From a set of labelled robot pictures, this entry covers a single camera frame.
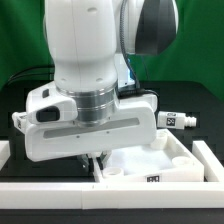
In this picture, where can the white square tabletop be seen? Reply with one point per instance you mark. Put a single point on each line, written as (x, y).
(166, 159)

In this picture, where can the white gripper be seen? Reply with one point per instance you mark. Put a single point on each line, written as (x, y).
(132, 125)

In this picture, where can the white fence wall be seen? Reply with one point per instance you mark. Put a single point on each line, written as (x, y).
(59, 195)

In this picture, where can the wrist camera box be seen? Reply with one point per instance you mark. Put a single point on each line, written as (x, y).
(45, 104)

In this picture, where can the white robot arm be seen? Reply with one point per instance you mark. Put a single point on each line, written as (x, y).
(80, 112)

